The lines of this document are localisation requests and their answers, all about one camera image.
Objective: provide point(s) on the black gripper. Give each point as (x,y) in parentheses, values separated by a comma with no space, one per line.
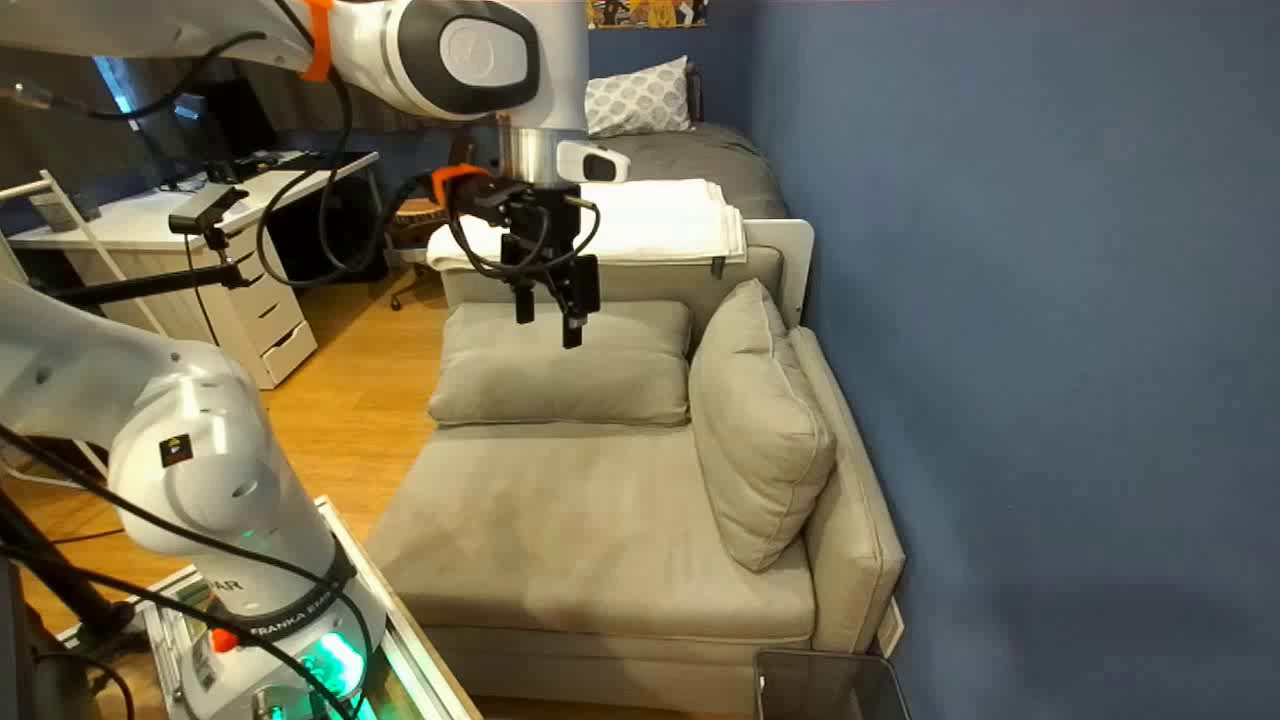
(545,241)

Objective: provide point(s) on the grey square pillow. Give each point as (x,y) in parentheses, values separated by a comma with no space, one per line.
(760,424)

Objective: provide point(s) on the grey rectangular pillow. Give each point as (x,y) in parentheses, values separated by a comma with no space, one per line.
(562,381)

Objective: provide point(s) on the white patterned pillow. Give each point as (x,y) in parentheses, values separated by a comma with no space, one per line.
(642,98)

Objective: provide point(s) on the wooden chair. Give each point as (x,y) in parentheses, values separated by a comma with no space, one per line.
(414,215)

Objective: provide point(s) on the grey bed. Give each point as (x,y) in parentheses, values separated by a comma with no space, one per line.
(706,165)

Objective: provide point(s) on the grey fabric sofa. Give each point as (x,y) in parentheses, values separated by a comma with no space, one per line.
(573,532)

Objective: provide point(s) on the white bed footboard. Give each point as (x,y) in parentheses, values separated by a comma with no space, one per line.
(786,265)

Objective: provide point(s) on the white drawer unit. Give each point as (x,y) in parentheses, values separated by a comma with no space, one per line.
(252,323)

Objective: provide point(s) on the dark grey curtain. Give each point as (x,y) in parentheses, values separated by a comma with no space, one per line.
(303,113)
(53,147)

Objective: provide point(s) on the black computer monitor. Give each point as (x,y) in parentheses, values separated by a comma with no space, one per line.
(242,126)

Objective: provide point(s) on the metal robot mounting stand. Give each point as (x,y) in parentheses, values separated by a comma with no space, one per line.
(414,667)

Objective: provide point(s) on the white desk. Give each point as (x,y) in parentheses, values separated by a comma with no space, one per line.
(132,220)

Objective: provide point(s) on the white metal rack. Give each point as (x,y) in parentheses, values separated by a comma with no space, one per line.
(51,184)

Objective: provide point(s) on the black tripod stand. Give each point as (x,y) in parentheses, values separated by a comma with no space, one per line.
(53,585)

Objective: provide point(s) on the yellow wall picture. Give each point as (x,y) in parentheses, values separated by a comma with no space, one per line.
(644,11)

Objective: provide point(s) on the black camera on stand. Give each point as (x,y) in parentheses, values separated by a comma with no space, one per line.
(207,211)

